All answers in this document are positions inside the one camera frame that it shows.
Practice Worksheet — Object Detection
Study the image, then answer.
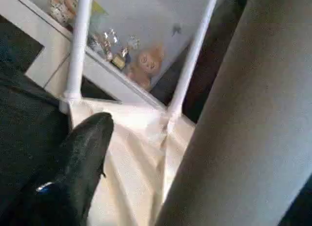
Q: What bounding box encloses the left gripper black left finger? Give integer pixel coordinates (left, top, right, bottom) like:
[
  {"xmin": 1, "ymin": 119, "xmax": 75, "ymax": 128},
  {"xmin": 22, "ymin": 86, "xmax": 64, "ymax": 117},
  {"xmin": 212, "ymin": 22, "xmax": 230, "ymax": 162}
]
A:
[{"xmin": 0, "ymin": 112, "xmax": 115, "ymax": 226}]

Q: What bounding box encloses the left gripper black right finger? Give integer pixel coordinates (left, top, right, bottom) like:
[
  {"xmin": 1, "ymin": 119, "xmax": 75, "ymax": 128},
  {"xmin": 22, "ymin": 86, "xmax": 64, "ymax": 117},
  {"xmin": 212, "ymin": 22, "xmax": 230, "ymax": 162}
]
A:
[{"xmin": 276, "ymin": 174, "xmax": 312, "ymax": 226}]

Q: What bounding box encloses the white plastic table top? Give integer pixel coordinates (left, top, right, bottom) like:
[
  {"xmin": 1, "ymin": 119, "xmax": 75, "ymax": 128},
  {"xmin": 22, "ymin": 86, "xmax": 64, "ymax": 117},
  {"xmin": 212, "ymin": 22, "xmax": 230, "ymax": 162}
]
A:
[{"xmin": 59, "ymin": 99, "xmax": 197, "ymax": 226}]

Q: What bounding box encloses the white plastic table leg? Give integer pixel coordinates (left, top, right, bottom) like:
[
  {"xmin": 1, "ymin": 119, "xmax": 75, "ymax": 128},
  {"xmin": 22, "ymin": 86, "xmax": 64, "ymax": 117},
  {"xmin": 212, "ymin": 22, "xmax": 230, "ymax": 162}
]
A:
[
  {"xmin": 155, "ymin": 0, "xmax": 312, "ymax": 226},
  {"xmin": 167, "ymin": 0, "xmax": 217, "ymax": 121},
  {"xmin": 59, "ymin": 0, "xmax": 95, "ymax": 112}
]

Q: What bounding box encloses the black shiny mat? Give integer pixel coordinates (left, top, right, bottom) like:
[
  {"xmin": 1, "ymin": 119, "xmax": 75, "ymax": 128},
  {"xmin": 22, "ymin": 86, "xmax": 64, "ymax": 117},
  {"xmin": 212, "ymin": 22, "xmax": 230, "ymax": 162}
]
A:
[{"xmin": 0, "ymin": 61, "xmax": 73, "ymax": 226}]

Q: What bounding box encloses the white cabinet with glass doors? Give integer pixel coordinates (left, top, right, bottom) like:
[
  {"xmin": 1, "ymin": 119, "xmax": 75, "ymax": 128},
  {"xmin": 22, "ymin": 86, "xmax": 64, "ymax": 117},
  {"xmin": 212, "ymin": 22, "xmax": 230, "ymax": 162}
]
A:
[{"xmin": 0, "ymin": 0, "xmax": 169, "ymax": 112}]

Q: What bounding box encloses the small yellowish box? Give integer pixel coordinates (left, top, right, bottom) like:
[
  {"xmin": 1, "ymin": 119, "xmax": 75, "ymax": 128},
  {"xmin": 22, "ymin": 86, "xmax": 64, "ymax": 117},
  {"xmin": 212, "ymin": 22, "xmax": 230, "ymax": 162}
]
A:
[{"xmin": 111, "ymin": 54, "xmax": 127, "ymax": 70}]

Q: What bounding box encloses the beige plush toy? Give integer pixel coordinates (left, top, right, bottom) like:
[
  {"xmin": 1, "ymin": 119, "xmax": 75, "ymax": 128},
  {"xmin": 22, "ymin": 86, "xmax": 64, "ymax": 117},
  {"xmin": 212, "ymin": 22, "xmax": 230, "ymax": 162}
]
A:
[{"xmin": 126, "ymin": 46, "xmax": 164, "ymax": 91}]

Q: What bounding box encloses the white patterned ceramic figurine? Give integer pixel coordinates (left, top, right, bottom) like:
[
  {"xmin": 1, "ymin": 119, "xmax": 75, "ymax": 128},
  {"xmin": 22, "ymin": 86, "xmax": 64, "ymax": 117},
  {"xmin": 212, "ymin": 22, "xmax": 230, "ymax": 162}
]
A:
[{"xmin": 50, "ymin": 0, "xmax": 78, "ymax": 25}]

